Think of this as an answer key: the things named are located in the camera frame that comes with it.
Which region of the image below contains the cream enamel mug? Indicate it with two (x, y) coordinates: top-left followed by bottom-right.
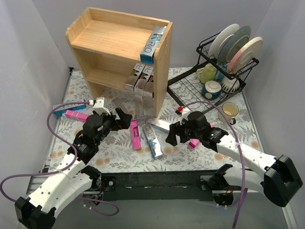
(218, 102), (239, 125)

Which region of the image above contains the silver toothpaste box slanted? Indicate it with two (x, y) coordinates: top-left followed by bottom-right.
(112, 98), (130, 114)

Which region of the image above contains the wooden two-tier shelf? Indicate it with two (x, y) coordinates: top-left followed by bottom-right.
(65, 7), (173, 117)

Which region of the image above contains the pink toothpaste box right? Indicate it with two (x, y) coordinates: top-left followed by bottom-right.
(188, 139), (200, 149)

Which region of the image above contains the pink toothpaste box centre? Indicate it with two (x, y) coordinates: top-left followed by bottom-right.
(130, 119), (141, 150)

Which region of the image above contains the white plate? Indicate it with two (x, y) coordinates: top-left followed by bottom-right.
(207, 24), (240, 58)

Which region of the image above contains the blue mug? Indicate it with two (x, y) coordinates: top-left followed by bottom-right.
(214, 64), (228, 81)

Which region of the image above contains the silver Protect toothpaste box upright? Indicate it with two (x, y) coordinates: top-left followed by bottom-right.
(135, 94), (145, 121)

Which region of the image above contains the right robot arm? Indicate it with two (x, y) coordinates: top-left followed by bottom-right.
(165, 111), (303, 207)

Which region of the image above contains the pink toothpaste box left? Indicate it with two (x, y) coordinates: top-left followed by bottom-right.
(65, 110), (90, 122)

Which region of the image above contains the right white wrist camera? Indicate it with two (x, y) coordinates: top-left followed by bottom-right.
(176, 106), (191, 125)

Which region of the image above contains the teal spotted bowl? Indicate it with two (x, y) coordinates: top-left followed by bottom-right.
(202, 81), (222, 100)

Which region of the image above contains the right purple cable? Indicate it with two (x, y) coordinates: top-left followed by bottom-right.
(183, 100), (250, 229)

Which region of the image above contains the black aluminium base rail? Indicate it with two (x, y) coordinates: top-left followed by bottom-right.
(26, 170), (286, 208)

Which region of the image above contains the pink and cream plate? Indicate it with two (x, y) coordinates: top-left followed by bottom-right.
(226, 37), (264, 74)

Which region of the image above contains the pink toothpaste box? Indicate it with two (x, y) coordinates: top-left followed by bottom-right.
(188, 139), (200, 149)
(65, 110), (90, 122)
(130, 119), (141, 150)

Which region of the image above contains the grey speckled plate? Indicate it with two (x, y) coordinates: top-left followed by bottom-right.
(217, 26), (251, 64)

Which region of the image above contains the black wire dish rack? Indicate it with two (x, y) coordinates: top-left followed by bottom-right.
(167, 34), (259, 106)

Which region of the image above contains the black striped white bowl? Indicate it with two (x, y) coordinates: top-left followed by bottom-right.
(220, 77), (240, 94)

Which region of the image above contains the silver black gold toothpaste box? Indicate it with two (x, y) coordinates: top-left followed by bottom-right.
(134, 65), (153, 95)

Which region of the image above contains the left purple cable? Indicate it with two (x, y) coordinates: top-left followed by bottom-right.
(0, 101), (120, 217)

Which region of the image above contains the green mug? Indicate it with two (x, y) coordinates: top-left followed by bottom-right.
(196, 63), (217, 84)

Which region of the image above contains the floral table mat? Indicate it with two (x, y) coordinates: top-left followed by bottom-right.
(49, 69), (263, 173)

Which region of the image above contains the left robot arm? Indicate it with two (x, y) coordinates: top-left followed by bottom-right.
(15, 108), (132, 229)

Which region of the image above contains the purple cable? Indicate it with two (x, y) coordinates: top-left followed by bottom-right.
(0, 101), (120, 217)
(183, 100), (250, 229)

